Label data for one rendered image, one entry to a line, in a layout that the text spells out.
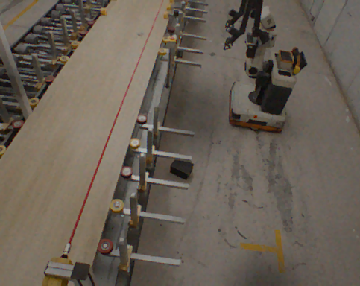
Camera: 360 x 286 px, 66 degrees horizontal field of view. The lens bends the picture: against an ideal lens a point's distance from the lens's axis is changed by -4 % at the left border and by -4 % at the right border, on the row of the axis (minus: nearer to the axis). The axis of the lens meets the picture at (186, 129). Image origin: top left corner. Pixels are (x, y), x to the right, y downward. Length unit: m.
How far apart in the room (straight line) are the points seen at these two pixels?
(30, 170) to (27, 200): 0.22
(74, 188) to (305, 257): 2.09
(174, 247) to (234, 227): 0.59
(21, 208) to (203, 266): 1.51
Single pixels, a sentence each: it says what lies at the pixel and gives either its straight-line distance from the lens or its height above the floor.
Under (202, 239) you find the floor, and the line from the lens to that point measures 2.72.
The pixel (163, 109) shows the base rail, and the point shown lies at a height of 0.70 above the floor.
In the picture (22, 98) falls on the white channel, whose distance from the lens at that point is 2.31.
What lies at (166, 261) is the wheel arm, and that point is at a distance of 1.75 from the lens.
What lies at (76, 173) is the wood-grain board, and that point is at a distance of 1.95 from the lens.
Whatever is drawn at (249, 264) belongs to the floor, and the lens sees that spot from 2.74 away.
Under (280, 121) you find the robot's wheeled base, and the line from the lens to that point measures 3.57.
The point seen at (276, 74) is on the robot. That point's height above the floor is 0.81.
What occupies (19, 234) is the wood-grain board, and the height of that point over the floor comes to 0.90.
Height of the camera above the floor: 2.47
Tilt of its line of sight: 46 degrees down
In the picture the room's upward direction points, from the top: 10 degrees clockwise
